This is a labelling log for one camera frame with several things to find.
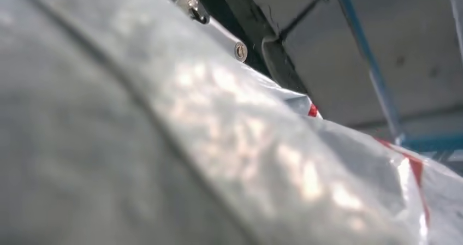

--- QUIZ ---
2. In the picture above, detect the thin black cable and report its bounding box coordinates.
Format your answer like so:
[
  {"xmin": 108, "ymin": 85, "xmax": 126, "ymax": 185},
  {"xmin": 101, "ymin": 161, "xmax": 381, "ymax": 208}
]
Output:
[{"xmin": 277, "ymin": 0, "xmax": 330, "ymax": 43}]

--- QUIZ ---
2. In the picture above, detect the dark structural beam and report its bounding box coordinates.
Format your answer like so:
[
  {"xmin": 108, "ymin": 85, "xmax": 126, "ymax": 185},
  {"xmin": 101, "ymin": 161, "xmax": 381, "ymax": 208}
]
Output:
[{"xmin": 197, "ymin": 0, "xmax": 309, "ymax": 97}]

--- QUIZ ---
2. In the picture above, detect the grey red-print parcel bag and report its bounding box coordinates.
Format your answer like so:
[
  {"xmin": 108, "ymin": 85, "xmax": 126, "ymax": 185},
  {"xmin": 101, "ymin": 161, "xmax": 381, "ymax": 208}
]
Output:
[{"xmin": 0, "ymin": 0, "xmax": 463, "ymax": 245}]

